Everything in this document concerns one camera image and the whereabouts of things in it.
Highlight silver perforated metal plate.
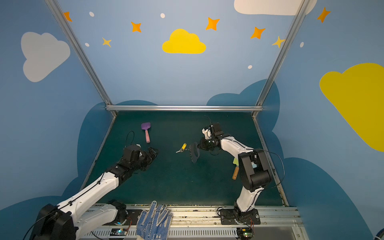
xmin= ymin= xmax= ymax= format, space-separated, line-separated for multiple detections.
xmin=189 ymin=142 xmax=200 ymax=164

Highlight yellow-headed key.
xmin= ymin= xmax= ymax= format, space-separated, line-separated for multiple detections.
xmin=176 ymin=143 xmax=187 ymax=153

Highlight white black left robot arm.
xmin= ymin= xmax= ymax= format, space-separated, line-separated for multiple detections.
xmin=28 ymin=145 xmax=159 ymax=240

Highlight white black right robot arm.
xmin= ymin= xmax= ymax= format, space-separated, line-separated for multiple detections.
xmin=192 ymin=123 xmax=273 ymax=224

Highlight blue dotted work gloves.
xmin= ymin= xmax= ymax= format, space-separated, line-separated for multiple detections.
xmin=136 ymin=201 xmax=173 ymax=240

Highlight left green circuit board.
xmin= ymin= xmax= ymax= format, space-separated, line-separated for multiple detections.
xmin=110 ymin=229 xmax=128 ymax=237

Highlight green circuit board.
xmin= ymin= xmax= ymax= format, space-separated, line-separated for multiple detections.
xmin=110 ymin=229 xmax=128 ymax=237
xmin=236 ymin=228 xmax=254 ymax=240

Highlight right green circuit board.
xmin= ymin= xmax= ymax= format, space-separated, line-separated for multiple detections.
xmin=236 ymin=228 xmax=254 ymax=240

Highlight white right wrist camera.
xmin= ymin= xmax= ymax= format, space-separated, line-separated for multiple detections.
xmin=202 ymin=128 xmax=212 ymax=140

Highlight purple spade pink handle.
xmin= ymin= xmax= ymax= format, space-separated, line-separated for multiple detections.
xmin=141 ymin=122 xmax=151 ymax=144

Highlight wooden handle tool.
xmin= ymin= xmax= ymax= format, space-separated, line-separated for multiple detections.
xmin=232 ymin=158 xmax=240 ymax=180

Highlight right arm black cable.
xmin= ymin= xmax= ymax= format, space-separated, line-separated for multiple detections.
xmin=203 ymin=114 xmax=285 ymax=190

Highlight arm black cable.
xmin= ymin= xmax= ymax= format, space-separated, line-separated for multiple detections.
xmin=22 ymin=130 xmax=136 ymax=240
xmin=203 ymin=114 xmax=285 ymax=190

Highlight aluminium back frame rail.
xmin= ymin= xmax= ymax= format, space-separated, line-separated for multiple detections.
xmin=106 ymin=105 xmax=263 ymax=112

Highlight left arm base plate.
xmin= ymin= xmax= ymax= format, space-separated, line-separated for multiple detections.
xmin=115 ymin=209 xmax=143 ymax=226

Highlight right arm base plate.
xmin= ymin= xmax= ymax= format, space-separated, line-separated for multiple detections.
xmin=216 ymin=207 xmax=261 ymax=226

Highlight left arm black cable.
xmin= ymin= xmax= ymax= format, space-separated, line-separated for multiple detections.
xmin=22 ymin=130 xmax=136 ymax=240

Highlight aluminium left frame post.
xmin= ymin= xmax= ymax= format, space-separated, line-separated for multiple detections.
xmin=45 ymin=0 xmax=113 ymax=107

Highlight aluminium frame post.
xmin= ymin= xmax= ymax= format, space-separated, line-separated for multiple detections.
xmin=45 ymin=0 xmax=113 ymax=107
xmin=252 ymin=0 xmax=311 ymax=120

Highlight aluminium right frame post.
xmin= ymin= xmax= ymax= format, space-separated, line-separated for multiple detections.
xmin=252 ymin=0 xmax=311 ymax=120

